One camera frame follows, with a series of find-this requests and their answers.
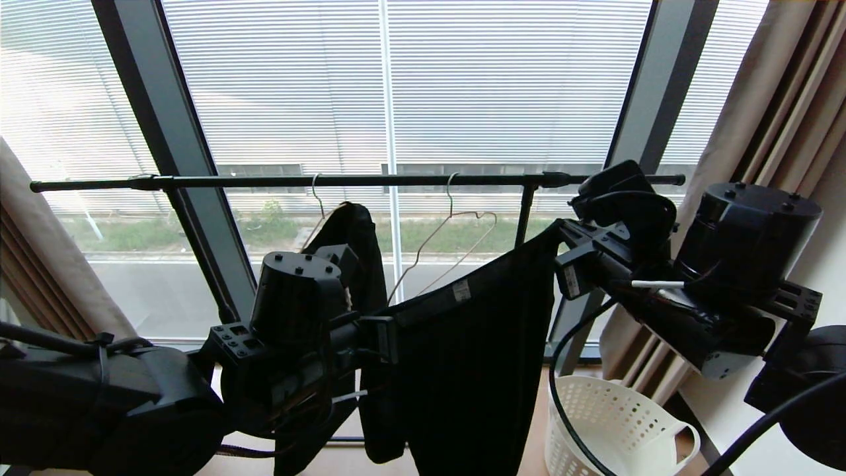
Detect pink clothes hanger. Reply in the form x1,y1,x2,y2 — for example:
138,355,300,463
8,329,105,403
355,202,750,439
301,173,348,255
387,173,498,305

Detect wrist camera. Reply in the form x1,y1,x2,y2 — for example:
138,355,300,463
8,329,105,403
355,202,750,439
316,245,361,286
570,160,678,247

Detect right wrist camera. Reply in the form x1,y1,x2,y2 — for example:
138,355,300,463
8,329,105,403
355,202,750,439
570,160,678,247

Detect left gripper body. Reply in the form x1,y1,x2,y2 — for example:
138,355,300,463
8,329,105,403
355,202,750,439
330,315,399,371

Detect beige curtain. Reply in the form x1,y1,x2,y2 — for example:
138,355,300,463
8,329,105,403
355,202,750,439
598,0,846,407
0,136,136,344

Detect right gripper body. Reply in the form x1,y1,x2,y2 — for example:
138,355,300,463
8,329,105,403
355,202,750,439
554,241,665,318

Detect black drawstring shorts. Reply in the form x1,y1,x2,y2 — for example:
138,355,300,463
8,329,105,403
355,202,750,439
274,202,389,476

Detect black clothes rack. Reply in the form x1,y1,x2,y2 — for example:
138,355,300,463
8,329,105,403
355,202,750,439
30,172,686,445

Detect white laundry basket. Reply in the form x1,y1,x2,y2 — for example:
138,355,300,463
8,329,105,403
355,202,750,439
544,375,701,476

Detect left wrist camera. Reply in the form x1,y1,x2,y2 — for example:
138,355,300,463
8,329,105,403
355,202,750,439
316,245,361,286

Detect black garment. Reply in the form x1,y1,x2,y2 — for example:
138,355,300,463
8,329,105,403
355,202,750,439
360,221,567,476

